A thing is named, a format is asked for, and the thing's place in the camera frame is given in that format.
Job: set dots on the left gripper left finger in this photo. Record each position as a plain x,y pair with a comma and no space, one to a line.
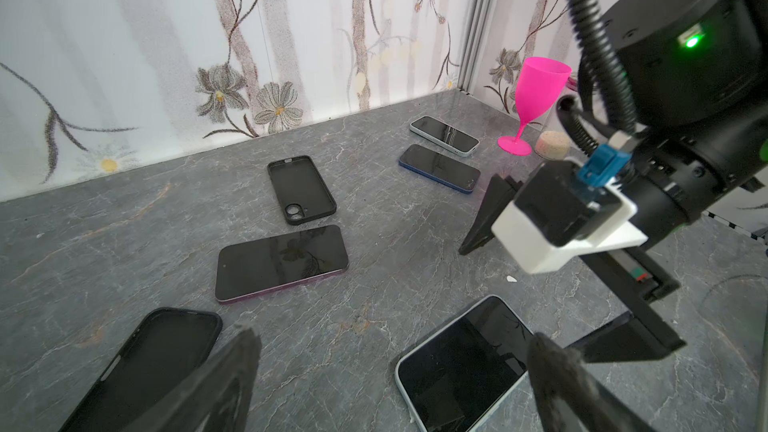
215,397

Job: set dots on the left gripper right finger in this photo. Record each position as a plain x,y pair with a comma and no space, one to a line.
568,398

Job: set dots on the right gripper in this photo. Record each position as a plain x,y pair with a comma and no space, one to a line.
629,273

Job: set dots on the purple-edged phone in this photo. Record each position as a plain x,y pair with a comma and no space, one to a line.
266,265
465,366

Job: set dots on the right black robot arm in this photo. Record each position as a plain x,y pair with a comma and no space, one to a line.
671,112

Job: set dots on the black phone case left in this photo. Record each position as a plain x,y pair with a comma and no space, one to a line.
167,346

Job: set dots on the black case upper centre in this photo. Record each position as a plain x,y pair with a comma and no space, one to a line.
302,194

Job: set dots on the clear jar with cork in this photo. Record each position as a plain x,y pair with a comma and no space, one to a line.
553,145

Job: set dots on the pink plastic goblet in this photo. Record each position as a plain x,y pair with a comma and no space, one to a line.
539,86

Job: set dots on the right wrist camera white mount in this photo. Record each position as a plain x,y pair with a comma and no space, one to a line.
567,209

